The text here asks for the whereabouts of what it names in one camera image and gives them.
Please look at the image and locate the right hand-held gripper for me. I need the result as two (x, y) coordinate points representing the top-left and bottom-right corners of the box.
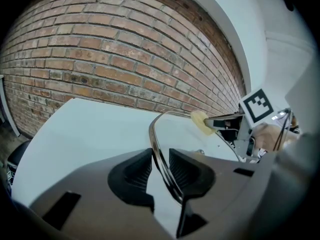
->
(204, 88), (275, 164)

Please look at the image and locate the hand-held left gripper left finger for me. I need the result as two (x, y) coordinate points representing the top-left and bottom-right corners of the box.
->
(29, 148), (176, 240)

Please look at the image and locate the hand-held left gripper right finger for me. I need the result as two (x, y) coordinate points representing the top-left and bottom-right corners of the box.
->
(169, 148), (283, 240)

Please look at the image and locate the yellow sponge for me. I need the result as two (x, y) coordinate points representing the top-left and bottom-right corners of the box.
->
(190, 110), (218, 136)

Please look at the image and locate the person's right hand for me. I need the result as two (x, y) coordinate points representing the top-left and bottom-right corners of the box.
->
(252, 123), (300, 152)

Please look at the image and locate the white table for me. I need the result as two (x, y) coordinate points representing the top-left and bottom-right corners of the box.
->
(11, 97), (241, 240)

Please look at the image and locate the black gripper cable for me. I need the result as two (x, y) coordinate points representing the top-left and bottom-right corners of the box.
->
(273, 108), (294, 151)

